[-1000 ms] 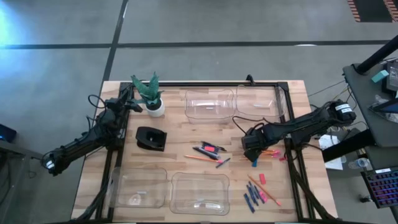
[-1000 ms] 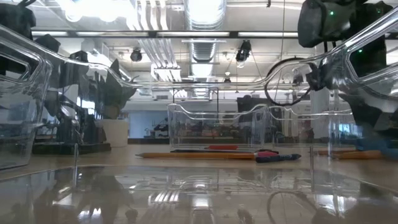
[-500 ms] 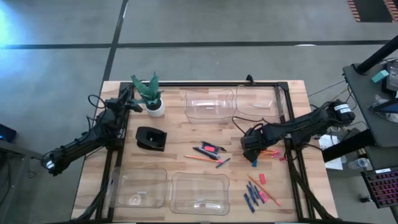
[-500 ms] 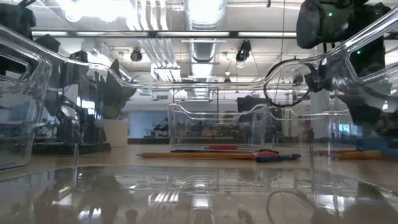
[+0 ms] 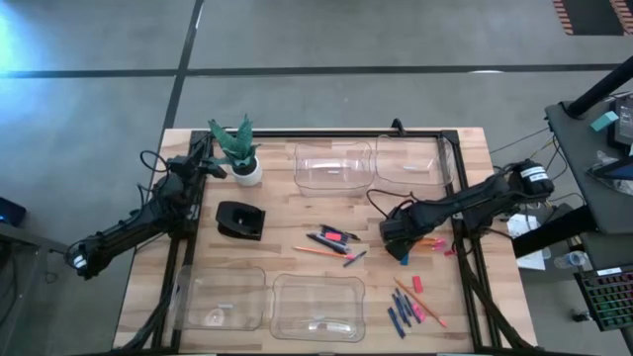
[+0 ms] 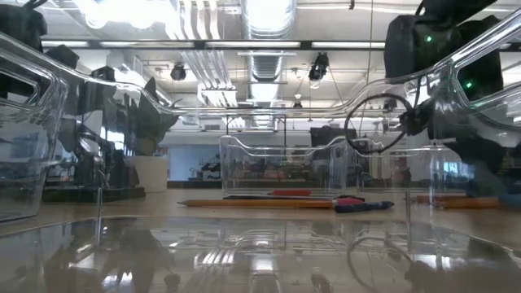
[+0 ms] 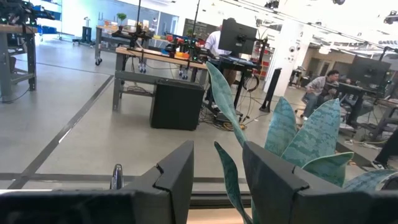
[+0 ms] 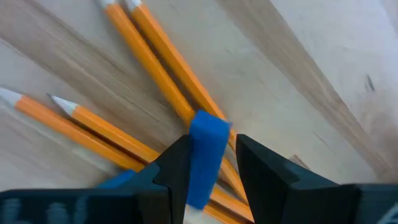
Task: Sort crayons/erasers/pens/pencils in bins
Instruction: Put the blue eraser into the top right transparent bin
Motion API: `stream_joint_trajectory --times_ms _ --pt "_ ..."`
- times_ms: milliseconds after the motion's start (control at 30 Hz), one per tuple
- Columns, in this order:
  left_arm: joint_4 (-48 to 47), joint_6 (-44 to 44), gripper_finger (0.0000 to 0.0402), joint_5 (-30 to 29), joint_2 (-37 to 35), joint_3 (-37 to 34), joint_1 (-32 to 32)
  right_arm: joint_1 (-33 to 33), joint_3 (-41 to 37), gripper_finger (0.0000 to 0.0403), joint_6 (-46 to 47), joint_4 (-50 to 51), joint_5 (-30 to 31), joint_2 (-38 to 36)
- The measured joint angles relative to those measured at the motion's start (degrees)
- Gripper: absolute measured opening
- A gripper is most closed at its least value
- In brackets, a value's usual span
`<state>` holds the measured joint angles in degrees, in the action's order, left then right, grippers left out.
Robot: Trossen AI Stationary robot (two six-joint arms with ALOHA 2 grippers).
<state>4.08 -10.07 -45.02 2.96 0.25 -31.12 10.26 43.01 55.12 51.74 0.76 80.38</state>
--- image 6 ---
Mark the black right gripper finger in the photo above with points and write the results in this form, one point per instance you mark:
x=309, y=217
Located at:
x=488, y=179

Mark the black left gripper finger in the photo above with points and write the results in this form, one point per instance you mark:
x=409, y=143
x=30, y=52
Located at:
x=89, y=97
x=103, y=74

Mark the orange pencil with pink eraser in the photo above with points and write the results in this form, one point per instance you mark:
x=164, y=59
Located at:
x=468, y=203
x=260, y=203

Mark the dark blue crayon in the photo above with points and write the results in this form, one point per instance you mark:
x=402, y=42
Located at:
x=362, y=207

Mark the pink eraser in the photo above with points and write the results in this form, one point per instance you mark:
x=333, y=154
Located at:
x=291, y=193

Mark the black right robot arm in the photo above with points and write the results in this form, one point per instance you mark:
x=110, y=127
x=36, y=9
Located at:
x=407, y=49

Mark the green potted plant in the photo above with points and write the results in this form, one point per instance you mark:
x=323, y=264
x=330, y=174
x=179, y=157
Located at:
x=152, y=118

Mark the clear plastic bin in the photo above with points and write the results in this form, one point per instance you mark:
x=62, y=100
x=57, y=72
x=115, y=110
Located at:
x=386, y=175
x=260, y=252
x=244, y=163

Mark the white plant pot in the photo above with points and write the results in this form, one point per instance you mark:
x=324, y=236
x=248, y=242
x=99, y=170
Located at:
x=148, y=175

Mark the dark monitor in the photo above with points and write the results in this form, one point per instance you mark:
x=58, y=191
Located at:
x=325, y=136

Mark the black ceiling camera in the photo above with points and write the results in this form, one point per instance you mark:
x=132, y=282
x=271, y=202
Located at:
x=178, y=73
x=318, y=67

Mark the silver ceiling air duct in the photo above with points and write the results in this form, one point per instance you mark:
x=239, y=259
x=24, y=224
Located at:
x=266, y=65

